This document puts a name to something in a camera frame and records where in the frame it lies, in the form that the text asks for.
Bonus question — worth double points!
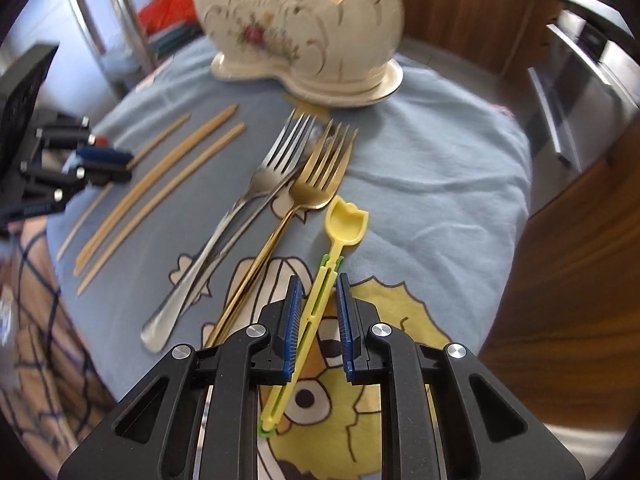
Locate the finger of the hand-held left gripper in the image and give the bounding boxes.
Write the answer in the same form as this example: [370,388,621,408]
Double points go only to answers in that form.
[19,160,134,203]
[35,117,134,165]

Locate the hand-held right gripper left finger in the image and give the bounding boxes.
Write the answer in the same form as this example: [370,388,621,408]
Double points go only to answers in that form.
[57,275,306,480]

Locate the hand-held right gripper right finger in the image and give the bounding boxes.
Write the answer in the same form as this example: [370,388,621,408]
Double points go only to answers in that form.
[335,272,586,480]

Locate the wooden chopstick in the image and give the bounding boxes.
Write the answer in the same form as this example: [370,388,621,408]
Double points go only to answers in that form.
[56,112,192,262]
[73,104,239,277]
[76,123,247,295]

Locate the yellow green plastic spoon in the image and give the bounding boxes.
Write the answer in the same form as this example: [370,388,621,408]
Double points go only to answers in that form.
[257,196,370,439]

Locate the gold metal fork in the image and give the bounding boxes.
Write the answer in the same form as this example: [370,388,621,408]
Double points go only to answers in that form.
[202,120,359,349]

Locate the silver metal fork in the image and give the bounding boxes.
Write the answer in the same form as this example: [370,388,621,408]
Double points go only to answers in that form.
[141,109,317,354]

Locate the cream floral ceramic utensil holder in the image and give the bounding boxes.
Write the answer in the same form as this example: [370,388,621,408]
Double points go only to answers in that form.
[192,0,405,108]

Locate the chrome metal rack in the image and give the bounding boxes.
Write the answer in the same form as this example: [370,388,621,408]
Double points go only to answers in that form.
[60,0,166,103]

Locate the teal flat tray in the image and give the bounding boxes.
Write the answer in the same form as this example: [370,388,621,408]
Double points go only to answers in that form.
[150,22,206,57]

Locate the red plastic bag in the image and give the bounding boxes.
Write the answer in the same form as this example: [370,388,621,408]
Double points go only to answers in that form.
[137,0,195,36]

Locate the blue cartoon printed cloth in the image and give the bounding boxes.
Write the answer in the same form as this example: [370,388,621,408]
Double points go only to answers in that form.
[47,35,534,480]

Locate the plaid trousers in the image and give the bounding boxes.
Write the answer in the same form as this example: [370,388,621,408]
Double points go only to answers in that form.
[0,220,117,463]

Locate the wooden kitchen cabinet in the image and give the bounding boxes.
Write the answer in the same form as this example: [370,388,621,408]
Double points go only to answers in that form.
[399,0,566,82]

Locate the stainless steel oven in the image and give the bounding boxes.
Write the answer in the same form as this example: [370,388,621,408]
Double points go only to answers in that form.
[527,7,640,211]

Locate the dark kitchen countertop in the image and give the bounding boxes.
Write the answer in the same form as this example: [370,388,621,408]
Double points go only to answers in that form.
[475,0,640,48]

